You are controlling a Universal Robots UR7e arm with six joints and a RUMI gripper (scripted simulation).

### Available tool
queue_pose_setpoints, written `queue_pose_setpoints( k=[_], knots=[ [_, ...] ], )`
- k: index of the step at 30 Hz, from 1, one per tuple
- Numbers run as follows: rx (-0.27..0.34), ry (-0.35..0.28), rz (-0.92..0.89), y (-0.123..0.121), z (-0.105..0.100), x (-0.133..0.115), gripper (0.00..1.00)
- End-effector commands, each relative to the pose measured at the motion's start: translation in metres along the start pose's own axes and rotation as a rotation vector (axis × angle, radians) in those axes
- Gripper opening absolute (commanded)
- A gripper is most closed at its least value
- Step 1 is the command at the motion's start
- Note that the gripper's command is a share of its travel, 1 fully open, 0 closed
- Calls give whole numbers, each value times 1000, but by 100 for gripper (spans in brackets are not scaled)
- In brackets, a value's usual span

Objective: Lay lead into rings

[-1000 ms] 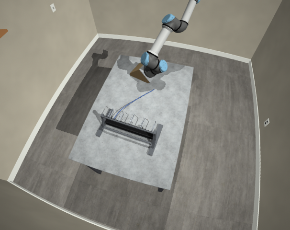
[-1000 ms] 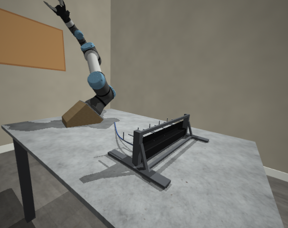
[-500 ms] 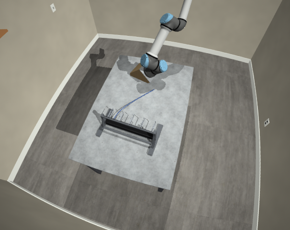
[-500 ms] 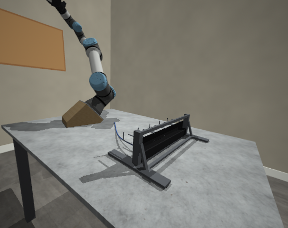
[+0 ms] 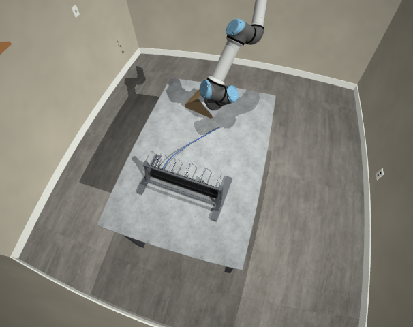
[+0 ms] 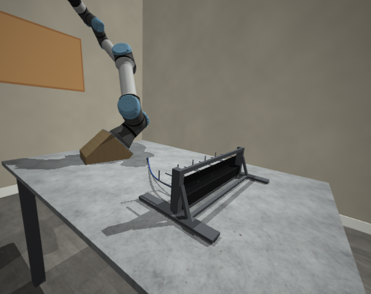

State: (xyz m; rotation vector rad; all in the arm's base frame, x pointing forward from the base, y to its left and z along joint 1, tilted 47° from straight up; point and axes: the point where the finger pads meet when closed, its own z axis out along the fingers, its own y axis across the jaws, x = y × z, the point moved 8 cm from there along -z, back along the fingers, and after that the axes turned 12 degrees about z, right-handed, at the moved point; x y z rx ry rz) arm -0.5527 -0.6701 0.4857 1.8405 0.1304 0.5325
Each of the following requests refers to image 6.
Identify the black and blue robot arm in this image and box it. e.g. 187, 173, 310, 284
73, 1, 149, 149

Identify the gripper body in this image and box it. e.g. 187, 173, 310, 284
68, 0, 81, 7

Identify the dark grey free-standing rack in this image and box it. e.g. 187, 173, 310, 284
141, 146, 269, 244

